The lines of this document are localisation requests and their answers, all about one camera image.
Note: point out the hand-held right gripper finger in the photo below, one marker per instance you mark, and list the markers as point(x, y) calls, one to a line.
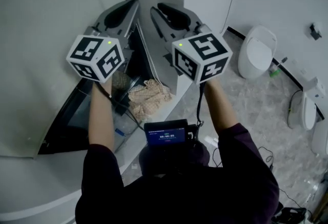
point(187, 19)
point(164, 28)

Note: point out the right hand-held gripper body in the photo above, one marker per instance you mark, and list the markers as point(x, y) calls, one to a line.
point(202, 56)

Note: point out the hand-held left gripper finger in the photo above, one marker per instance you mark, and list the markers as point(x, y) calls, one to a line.
point(110, 19)
point(128, 25)

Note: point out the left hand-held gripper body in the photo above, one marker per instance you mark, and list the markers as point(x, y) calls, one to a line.
point(92, 59)

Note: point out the person's right forearm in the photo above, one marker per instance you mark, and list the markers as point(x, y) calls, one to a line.
point(220, 105)

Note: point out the person's left forearm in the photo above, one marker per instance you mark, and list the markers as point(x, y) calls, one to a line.
point(101, 120)

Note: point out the black baseboard strip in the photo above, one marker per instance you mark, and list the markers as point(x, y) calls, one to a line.
point(235, 32)

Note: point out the black rectangular box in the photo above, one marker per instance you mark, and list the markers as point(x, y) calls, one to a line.
point(121, 105)

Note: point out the white egg-shaped toilet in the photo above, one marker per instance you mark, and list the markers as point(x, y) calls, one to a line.
point(257, 51)

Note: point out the beige patterned cloth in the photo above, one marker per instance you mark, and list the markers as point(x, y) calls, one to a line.
point(150, 100)

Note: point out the green toilet brush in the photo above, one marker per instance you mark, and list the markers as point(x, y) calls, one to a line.
point(275, 73)

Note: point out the small blue plastic object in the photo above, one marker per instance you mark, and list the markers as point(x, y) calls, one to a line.
point(120, 132)

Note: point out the black chest-mounted screen device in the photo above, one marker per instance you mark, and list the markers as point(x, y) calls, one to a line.
point(166, 135)

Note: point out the white slim toilet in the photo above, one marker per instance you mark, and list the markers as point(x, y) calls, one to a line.
point(309, 110)

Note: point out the person's dark sweater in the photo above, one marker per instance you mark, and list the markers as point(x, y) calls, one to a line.
point(179, 192)

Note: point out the white wall-mounted box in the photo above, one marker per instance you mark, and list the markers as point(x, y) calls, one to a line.
point(314, 88)

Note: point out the black wall-mounted holder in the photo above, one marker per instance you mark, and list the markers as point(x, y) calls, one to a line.
point(315, 31)

